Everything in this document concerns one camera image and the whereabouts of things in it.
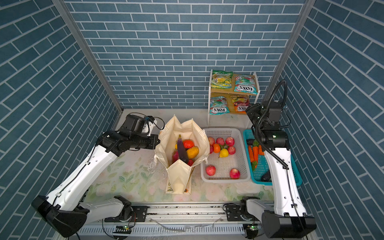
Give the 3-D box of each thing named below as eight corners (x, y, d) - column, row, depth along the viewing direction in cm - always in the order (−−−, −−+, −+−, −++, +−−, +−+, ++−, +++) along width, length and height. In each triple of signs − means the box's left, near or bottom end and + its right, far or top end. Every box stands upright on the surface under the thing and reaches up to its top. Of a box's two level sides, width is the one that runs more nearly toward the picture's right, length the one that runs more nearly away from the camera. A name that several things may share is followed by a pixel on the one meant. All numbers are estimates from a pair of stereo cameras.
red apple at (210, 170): (204, 172, 89) (204, 169, 85) (209, 166, 91) (210, 163, 87) (211, 178, 87) (212, 174, 83) (216, 172, 89) (217, 168, 85)
